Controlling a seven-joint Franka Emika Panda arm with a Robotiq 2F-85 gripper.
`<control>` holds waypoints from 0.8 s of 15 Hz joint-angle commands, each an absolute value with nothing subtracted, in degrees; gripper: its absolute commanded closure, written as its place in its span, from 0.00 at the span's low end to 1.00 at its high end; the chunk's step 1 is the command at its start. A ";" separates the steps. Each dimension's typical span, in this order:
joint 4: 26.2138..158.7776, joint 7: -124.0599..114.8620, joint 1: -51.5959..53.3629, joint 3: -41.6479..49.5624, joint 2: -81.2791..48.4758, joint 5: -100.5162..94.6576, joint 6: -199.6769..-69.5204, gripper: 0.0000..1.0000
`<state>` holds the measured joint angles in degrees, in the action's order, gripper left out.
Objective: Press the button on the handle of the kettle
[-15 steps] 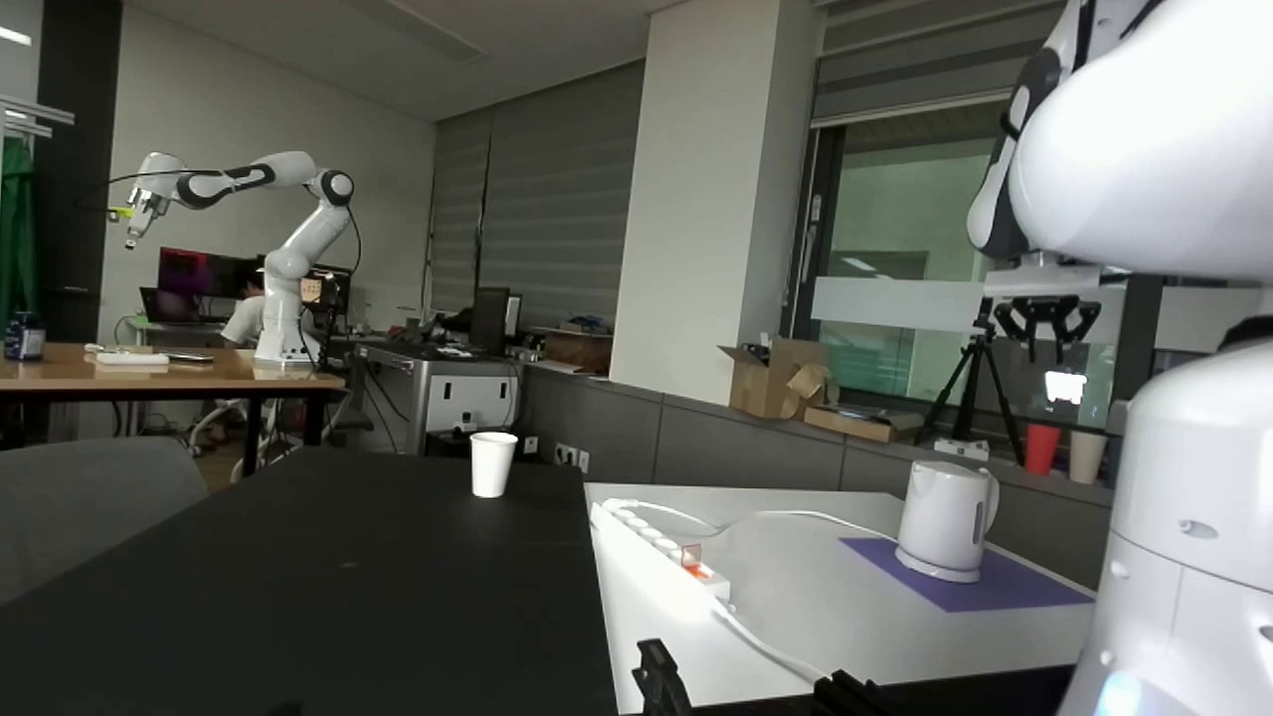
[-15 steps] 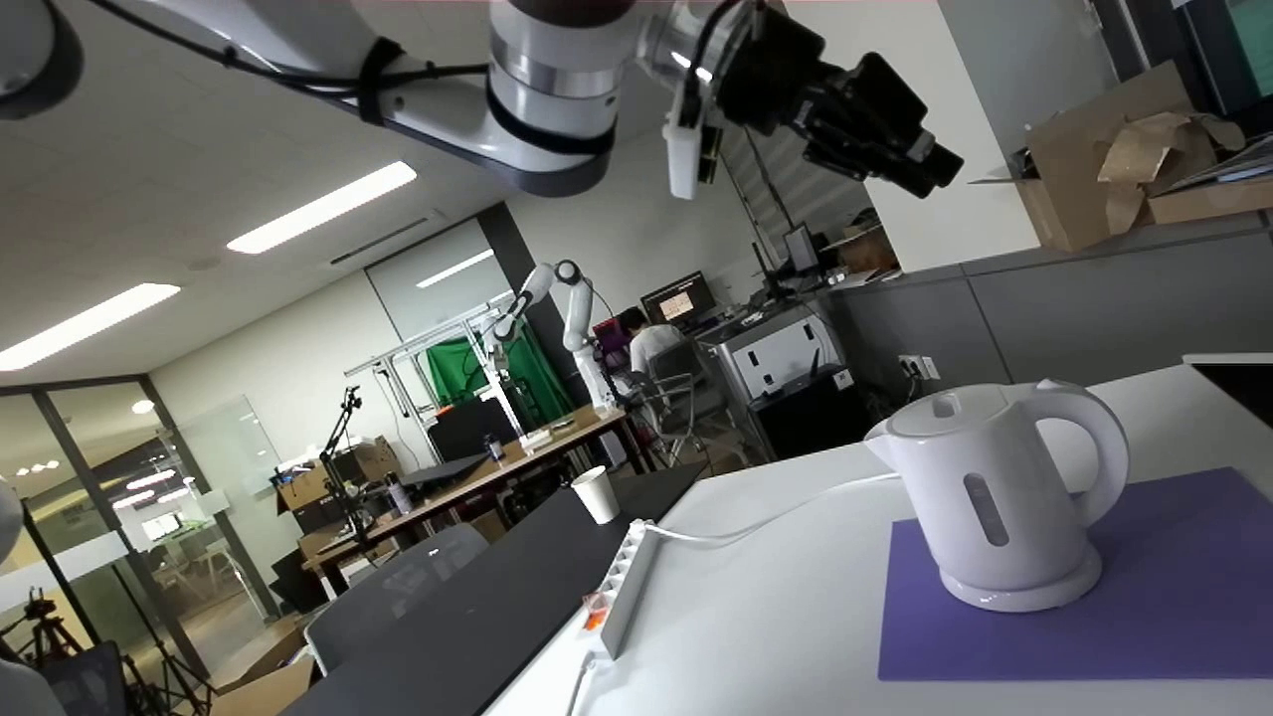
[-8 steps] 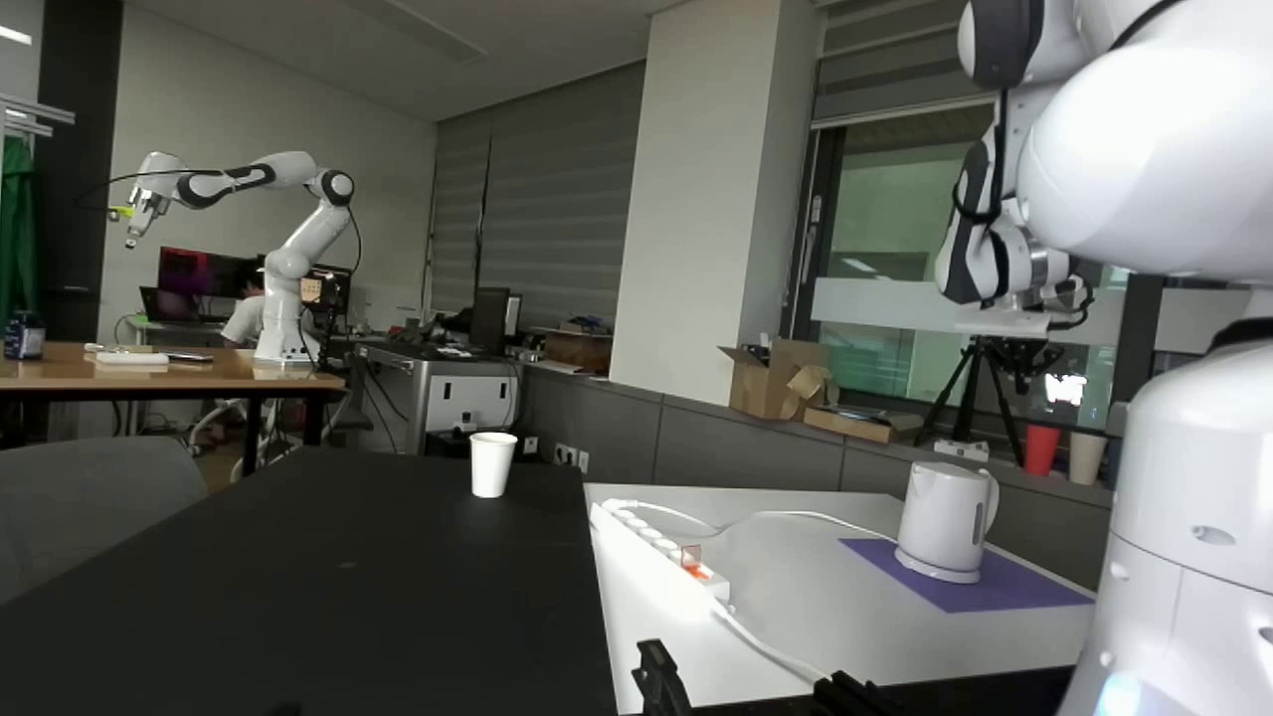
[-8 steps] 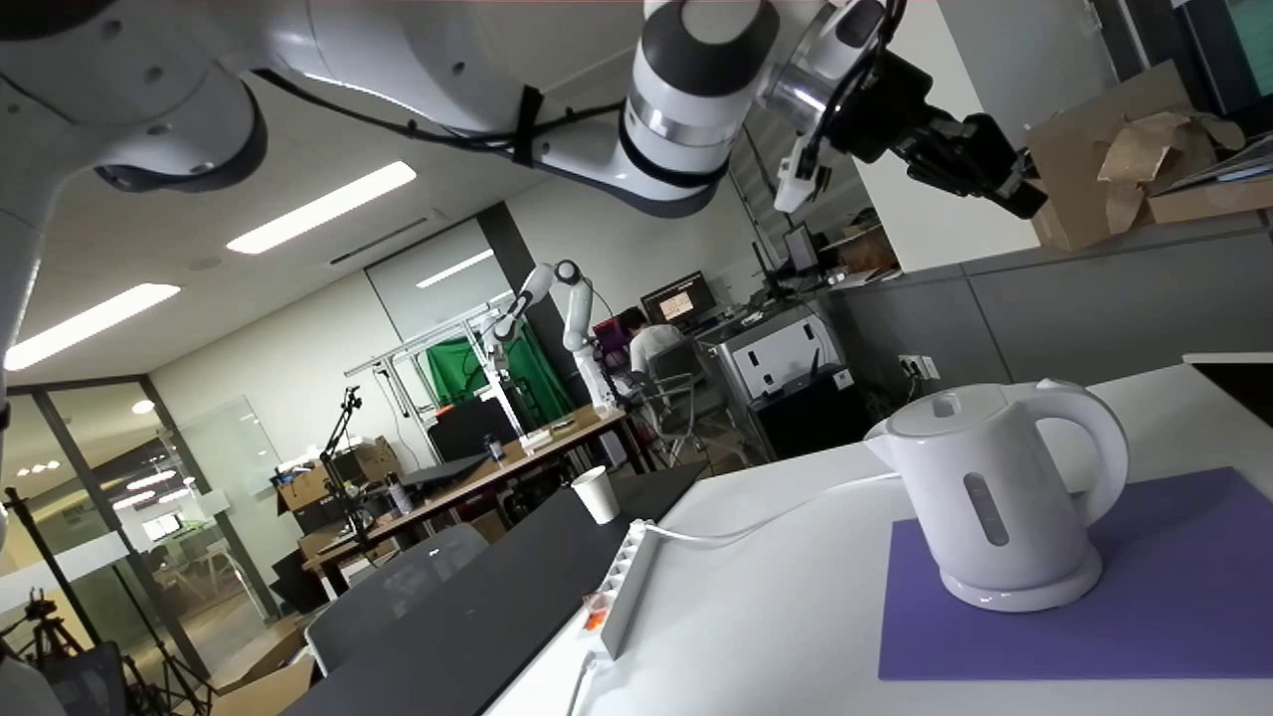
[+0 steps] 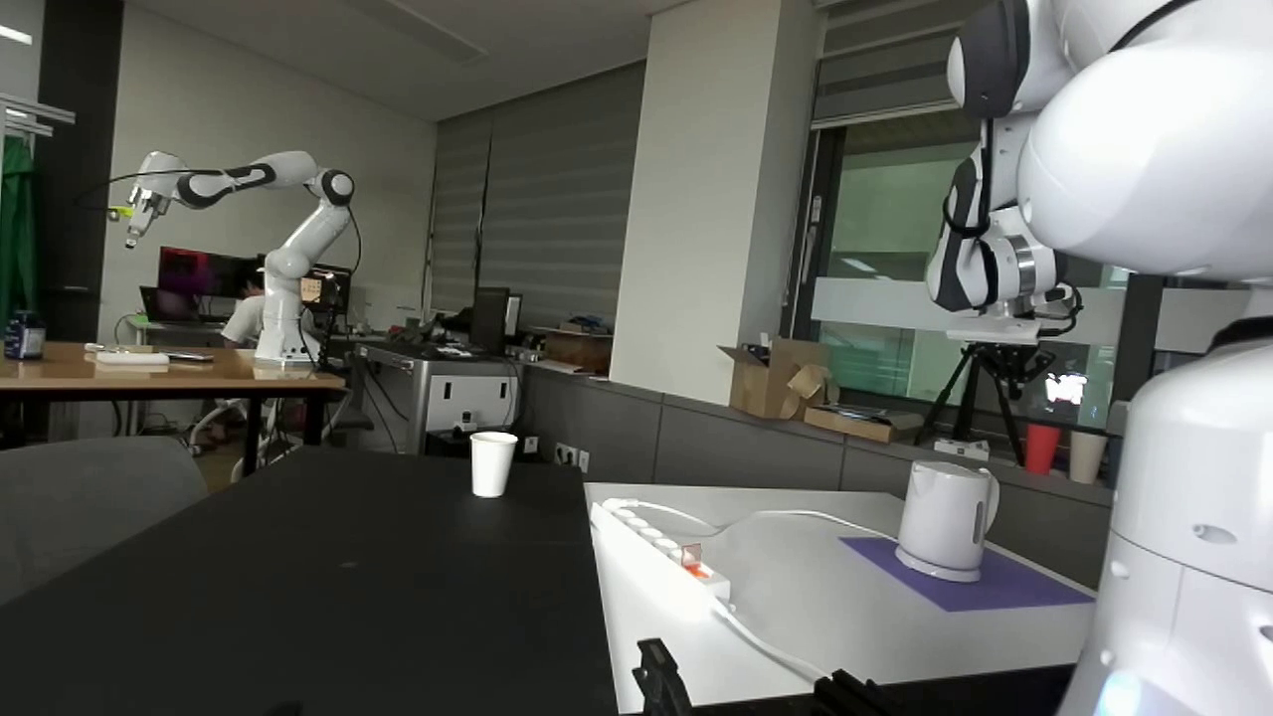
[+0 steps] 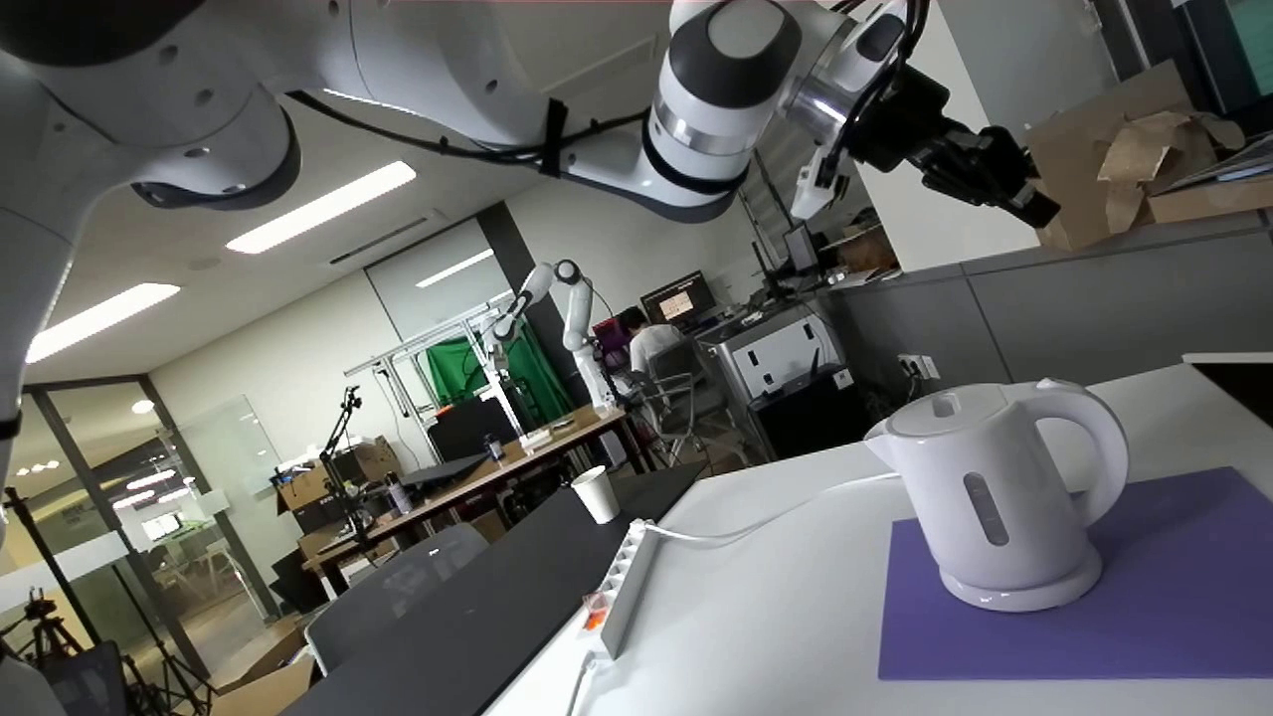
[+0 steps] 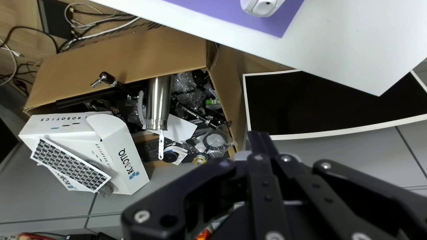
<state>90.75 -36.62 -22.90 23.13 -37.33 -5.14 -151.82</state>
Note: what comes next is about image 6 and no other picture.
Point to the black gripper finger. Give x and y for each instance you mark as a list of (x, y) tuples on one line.
[(1008, 196), (1015, 159)]

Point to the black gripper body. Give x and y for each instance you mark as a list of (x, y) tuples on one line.
[(918, 121)]

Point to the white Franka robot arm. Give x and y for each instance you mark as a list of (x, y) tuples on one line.
[(716, 82)]

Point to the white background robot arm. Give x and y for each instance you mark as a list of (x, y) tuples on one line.
[(577, 331)]

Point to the white electric kettle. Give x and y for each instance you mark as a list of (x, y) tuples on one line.
[(980, 531)]

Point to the brown cardboard box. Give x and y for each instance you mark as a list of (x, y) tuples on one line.
[(1086, 161)]

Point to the gray partition panel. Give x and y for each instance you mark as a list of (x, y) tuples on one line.
[(1060, 322)]

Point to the dark monitor with teal screen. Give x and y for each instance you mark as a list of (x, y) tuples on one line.
[(1234, 55)]

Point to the white metal cabinet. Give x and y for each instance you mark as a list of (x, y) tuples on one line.
[(776, 361)]

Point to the dark computer monitor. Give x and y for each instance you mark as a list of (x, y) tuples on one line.
[(673, 300)]

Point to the white mesh office chair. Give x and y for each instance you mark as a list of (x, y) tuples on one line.
[(678, 391)]

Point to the purple rectangular mat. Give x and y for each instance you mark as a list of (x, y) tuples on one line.
[(1196, 584)]

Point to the white paper cup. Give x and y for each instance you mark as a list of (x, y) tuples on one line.
[(597, 501)]

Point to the wooden desk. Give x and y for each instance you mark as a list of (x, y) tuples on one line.
[(529, 460)]

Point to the green cloth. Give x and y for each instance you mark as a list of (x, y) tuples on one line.
[(458, 372)]

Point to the long ceiling light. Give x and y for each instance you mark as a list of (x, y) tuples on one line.
[(320, 208), (100, 324)]

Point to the gray chair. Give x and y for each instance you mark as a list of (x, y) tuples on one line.
[(400, 584)]

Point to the white wall outlet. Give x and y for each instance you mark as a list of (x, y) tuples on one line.
[(919, 369)]

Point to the white power strip orange switch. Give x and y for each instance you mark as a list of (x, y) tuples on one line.
[(622, 592)]

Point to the black camera tripod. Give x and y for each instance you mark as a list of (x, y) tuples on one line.
[(47, 660)]

